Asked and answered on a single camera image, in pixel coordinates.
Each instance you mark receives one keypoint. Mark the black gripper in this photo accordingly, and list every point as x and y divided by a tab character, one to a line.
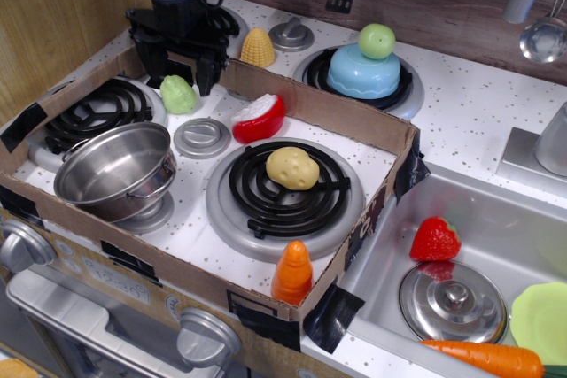
179	18

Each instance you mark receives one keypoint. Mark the light green toy broccoli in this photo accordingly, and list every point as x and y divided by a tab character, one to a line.
177	94

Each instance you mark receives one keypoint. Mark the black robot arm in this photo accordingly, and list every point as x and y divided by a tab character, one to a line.
177	64

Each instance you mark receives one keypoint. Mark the stainless steel pot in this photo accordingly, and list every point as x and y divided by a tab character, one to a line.
120	173

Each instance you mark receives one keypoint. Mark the steel pot lid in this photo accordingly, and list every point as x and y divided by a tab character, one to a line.
447	300

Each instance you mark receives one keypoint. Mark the yellow toy corn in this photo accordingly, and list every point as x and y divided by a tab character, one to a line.
257	49

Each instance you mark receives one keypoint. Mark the silver stove knob centre front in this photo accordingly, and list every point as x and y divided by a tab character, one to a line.
202	138

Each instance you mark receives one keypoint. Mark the silver stove knob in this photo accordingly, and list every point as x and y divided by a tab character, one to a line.
291	36
202	138

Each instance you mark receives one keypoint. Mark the red white toy cheese wedge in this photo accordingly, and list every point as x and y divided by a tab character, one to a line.
260	119

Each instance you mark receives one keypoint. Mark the silver stove knob centre back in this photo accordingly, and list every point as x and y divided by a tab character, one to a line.
291	36

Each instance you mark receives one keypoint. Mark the black burner back right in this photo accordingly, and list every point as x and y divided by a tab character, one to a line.
404	103

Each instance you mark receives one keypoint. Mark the yellow toy potato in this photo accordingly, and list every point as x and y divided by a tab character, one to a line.
292	168

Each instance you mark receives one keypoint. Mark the black burner front right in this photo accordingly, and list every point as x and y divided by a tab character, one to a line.
258	217

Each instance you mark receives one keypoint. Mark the light blue toy bowl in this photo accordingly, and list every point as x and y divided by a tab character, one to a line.
353	74

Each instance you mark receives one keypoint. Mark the green toy apple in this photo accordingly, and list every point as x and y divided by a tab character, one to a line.
376	41

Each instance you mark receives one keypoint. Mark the cardboard fence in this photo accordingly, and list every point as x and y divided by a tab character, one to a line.
195	258

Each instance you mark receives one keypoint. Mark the silver oven knob left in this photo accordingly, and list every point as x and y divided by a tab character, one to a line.
23	247

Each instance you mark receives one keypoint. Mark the silver oven knob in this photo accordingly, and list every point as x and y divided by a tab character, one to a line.
205	340
23	247

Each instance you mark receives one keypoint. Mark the orange toy carrot piece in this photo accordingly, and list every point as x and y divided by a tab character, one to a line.
293	278

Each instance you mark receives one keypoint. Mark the silver oven knob right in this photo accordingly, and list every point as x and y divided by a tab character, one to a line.
205	340

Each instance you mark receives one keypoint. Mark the red toy strawberry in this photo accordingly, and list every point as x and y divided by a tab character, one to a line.
435	239

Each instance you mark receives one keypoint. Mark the orange object bottom left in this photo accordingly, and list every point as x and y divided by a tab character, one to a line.
14	368

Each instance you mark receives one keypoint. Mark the hanging steel ladle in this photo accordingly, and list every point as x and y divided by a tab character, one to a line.
544	40

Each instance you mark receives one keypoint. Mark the stainless steel sink basin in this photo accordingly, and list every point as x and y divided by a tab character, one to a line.
514	240

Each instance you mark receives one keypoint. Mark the light green toy plate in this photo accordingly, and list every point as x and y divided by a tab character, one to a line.
538	321

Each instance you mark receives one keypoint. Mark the long orange toy carrot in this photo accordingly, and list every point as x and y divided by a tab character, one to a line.
499	360

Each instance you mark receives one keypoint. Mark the silver oven door handle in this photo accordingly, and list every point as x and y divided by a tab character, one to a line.
87	323

